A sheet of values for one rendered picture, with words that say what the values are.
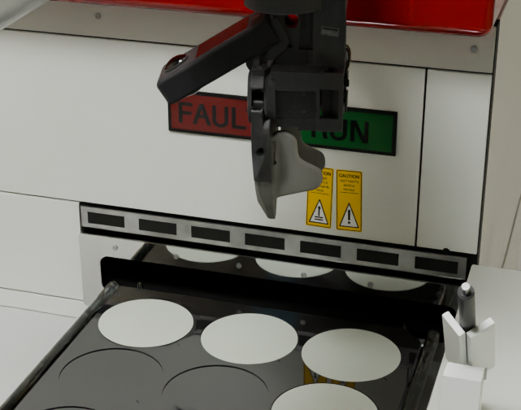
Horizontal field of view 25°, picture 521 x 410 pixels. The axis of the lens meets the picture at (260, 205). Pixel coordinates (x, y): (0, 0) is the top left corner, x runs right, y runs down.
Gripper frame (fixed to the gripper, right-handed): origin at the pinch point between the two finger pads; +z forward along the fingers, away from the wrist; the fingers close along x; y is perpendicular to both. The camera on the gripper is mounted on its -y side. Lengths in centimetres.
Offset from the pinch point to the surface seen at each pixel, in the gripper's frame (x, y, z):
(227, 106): 19.0, -5.8, -2.0
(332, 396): -2.3, 6.6, 19.0
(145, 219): 20.7, -15.8, 12.3
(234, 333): 8.2, -4.2, 19.0
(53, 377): -2.2, -20.7, 18.6
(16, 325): 20.1, -32.0, 26.8
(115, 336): 6.0, -16.4, 18.7
